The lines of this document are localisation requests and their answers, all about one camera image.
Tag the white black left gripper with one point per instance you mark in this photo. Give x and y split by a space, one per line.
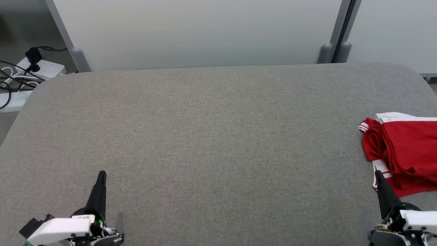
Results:
61 229

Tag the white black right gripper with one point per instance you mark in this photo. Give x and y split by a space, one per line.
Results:
416 222

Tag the red white-striped jersey shirt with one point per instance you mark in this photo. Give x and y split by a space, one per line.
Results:
370 147

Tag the red shorts with number 23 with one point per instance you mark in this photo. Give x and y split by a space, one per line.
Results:
413 143

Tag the white power strip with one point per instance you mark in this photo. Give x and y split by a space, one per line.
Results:
51 70
20 102

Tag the black power plug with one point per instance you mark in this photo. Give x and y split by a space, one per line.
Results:
33 56

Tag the white partition panel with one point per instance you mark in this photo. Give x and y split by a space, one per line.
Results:
205 30
396 30

